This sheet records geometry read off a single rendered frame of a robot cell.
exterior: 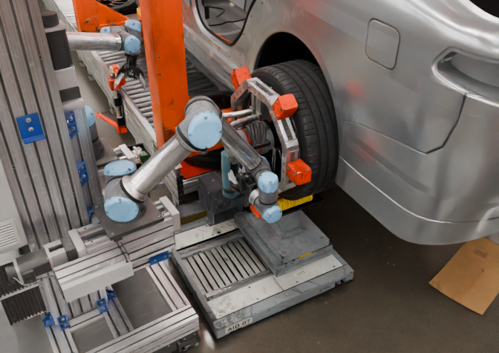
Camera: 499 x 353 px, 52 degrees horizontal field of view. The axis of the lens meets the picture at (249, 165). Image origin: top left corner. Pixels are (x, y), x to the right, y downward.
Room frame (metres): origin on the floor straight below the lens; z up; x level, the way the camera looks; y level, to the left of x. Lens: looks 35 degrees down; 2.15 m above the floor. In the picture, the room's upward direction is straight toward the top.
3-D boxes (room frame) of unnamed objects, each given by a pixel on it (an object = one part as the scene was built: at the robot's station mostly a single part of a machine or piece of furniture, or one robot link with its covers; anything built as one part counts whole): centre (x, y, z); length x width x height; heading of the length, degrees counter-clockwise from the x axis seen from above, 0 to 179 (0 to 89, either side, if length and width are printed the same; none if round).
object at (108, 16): (4.33, 1.04, 0.69); 0.52 x 0.17 x 0.35; 118
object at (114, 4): (5.40, 1.51, 0.39); 0.66 x 0.66 x 0.24
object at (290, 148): (2.10, -0.06, 0.85); 0.54 x 0.07 x 0.54; 28
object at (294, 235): (2.18, -0.21, 0.32); 0.40 x 0.30 x 0.28; 28
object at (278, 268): (2.22, -0.19, 0.13); 0.50 x 0.36 x 0.10; 28
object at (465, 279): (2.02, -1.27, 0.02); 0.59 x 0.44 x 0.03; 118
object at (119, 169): (1.59, 0.49, 0.98); 0.13 x 0.12 x 0.14; 11
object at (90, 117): (2.02, 0.76, 0.98); 0.13 x 0.12 x 0.14; 41
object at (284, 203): (2.04, -0.20, 0.51); 0.29 x 0.06 x 0.06; 118
